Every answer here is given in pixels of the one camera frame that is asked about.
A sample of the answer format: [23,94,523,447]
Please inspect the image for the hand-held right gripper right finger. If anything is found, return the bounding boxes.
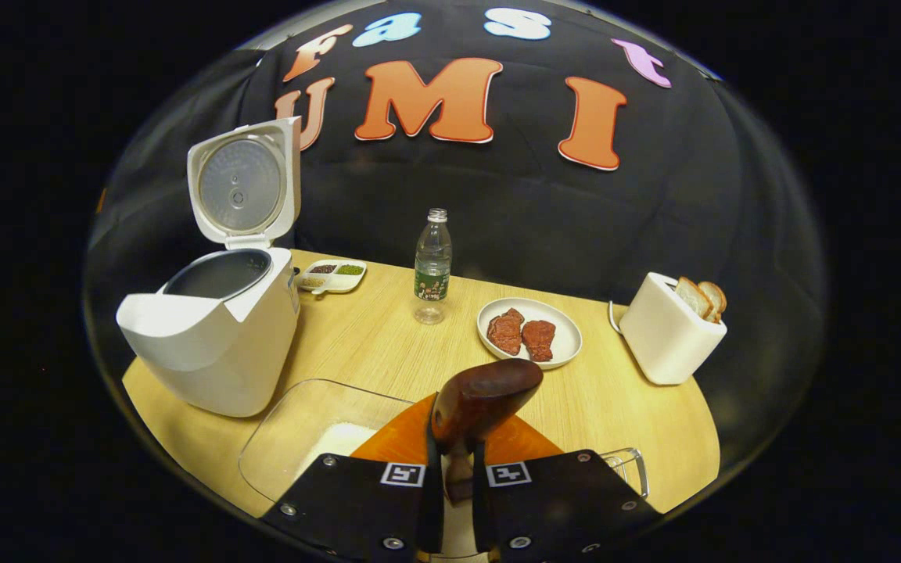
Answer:
[472,414,664,563]

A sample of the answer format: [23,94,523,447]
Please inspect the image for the white rice cooker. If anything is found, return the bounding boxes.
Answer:
[116,116,303,418]

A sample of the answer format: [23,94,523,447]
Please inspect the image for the toast bread slice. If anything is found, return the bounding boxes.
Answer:
[673,276,713,320]
[697,281,728,323]

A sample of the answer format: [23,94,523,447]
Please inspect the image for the white divided grain dish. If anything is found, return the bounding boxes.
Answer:
[294,259,368,296]

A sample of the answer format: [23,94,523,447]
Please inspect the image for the white toaster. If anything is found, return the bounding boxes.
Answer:
[619,271,728,385]

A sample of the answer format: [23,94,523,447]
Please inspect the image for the clear plastic water bottle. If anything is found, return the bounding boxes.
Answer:
[413,208,453,325]

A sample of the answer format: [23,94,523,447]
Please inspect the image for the white round plate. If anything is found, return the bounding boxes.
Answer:
[477,297,583,371]

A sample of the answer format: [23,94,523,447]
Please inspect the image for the red meat piece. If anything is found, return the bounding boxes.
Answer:
[486,307,526,357]
[521,319,557,362]

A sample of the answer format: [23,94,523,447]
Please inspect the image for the dark wooden spoon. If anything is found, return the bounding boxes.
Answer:
[429,358,545,505]

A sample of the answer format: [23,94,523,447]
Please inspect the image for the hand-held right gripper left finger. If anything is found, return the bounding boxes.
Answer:
[259,393,447,563]

